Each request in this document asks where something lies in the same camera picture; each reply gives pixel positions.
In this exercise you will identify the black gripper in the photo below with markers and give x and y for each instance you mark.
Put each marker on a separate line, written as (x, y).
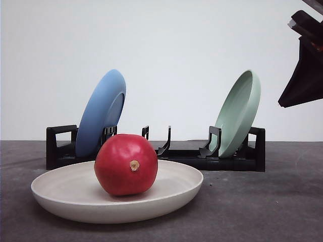
(306, 84)

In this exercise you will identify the red pomegranate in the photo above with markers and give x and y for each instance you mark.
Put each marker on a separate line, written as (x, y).
(125, 164)

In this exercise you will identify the white plate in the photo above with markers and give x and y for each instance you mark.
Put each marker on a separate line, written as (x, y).
(75, 193)

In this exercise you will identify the green plate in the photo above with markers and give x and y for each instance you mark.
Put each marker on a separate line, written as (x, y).
(237, 114)

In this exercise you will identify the blue plate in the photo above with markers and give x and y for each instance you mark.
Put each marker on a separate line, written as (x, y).
(102, 108)

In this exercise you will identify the black plate rack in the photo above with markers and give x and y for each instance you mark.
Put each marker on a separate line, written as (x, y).
(61, 151)

